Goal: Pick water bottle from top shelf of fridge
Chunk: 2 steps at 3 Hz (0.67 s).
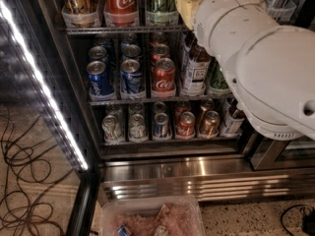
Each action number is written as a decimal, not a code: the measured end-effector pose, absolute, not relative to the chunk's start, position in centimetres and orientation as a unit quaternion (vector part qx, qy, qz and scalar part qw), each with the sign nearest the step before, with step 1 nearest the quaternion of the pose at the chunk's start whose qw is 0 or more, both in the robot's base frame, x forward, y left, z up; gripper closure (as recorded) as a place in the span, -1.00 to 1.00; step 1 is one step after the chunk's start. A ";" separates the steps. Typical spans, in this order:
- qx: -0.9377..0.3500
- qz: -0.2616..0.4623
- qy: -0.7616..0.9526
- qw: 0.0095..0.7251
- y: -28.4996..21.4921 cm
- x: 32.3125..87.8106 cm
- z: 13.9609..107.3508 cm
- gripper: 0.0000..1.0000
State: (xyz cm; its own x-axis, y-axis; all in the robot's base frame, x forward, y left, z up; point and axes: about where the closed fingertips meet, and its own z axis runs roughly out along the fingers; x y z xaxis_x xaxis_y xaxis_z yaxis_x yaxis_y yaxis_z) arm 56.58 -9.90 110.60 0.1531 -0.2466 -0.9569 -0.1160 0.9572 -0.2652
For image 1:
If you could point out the brown tea bottle white cap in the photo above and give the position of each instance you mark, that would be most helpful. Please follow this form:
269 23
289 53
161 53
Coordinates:
196 69

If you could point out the right fridge glass door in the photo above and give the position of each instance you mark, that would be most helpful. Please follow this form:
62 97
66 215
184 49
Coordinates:
271 154

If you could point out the green white can bottom left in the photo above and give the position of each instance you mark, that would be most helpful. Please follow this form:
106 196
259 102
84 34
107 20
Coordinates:
113 132

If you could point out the top wire shelf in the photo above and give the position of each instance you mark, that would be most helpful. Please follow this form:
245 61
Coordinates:
137 29

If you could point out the green can top shelf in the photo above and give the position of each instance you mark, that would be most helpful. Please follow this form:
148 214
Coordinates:
161 12

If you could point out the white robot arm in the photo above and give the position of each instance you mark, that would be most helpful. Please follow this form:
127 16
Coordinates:
269 68

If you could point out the red can bottom shelf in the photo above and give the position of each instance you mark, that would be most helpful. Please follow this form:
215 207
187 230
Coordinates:
185 128

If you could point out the red cola can middle shelf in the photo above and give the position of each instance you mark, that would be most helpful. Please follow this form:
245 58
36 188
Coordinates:
163 78

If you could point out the red cola can top shelf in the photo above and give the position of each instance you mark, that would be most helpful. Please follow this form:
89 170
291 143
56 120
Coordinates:
121 13

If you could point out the gold can top shelf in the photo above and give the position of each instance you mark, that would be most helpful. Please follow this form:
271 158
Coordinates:
79 13

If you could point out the stainless steel fridge base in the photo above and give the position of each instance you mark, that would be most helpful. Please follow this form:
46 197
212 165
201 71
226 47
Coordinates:
207 179

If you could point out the middle wire shelf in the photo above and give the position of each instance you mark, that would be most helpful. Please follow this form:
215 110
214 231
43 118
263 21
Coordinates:
168 99

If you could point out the gold can shelf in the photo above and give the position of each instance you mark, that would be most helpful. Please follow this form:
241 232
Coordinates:
209 126
79 13

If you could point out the red cola can behind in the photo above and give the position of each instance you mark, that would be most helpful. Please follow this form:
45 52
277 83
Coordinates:
160 51

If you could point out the blue pepsi can behind front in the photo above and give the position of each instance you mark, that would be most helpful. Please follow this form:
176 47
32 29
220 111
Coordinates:
98 53

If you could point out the wire shelf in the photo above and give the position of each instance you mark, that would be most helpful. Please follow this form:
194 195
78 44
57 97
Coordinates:
168 99
137 29

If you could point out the blue can bottom shelf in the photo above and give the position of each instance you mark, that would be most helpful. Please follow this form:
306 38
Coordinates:
161 126

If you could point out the clear plastic bin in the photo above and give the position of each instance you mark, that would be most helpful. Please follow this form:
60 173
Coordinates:
180 215

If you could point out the red cola can shelf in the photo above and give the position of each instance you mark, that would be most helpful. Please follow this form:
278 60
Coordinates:
163 78
121 13

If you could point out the gold can bottom shelf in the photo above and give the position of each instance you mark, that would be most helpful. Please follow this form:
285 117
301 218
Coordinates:
209 126

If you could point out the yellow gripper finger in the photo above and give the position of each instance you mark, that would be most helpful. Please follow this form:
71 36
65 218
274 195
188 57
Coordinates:
187 10

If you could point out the brown tea bottle bottom shelf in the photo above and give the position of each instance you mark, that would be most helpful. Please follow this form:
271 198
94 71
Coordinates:
232 119

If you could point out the open glass fridge door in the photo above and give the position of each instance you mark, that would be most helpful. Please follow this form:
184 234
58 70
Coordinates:
48 175

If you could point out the blue pepsi can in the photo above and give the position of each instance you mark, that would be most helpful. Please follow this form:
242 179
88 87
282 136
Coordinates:
98 53
100 82

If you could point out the green white can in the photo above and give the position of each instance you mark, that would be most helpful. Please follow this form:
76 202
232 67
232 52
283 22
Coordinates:
137 128
113 132

